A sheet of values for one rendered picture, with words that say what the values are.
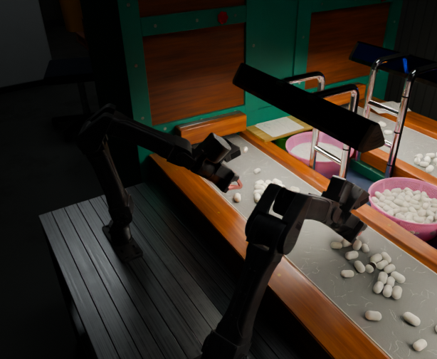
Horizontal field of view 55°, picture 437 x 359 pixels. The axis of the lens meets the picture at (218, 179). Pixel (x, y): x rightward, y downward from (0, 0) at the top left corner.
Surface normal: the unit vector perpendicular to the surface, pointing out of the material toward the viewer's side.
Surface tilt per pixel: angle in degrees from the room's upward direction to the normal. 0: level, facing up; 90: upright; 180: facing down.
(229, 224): 0
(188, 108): 90
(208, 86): 90
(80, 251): 0
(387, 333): 0
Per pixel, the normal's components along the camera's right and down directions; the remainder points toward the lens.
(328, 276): -0.02, -0.85
